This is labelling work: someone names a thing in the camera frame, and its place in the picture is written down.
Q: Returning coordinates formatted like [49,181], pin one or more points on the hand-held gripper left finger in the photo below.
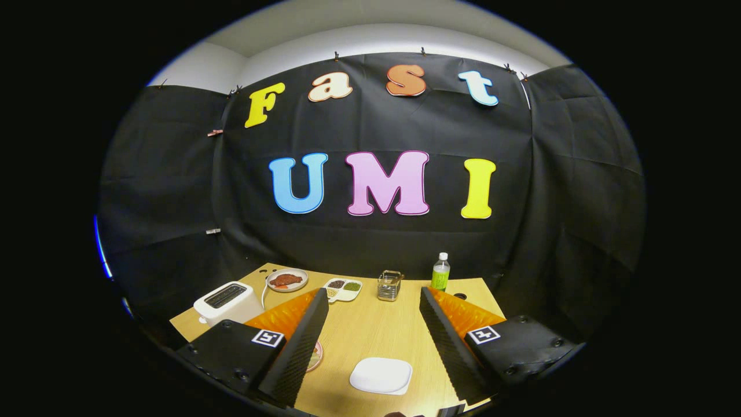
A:
[301,341]

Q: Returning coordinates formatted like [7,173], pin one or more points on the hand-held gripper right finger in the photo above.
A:
[446,341]

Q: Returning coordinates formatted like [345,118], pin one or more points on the pink round plate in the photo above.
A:
[321,354]

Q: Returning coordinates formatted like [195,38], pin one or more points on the white round plate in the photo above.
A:
[301,285]

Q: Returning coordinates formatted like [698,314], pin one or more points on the brown meat piece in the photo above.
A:
[286,280]

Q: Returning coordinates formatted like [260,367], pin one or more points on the green label bottle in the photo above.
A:
[440,277]

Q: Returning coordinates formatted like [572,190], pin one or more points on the white divided bean dish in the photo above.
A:
[347,295]

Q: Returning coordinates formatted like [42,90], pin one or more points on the white square plate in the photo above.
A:
[381,376]

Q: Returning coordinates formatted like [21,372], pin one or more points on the white toaster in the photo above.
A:
[231,310]

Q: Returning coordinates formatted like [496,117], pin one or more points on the black backdrop cloth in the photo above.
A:
[376,243]

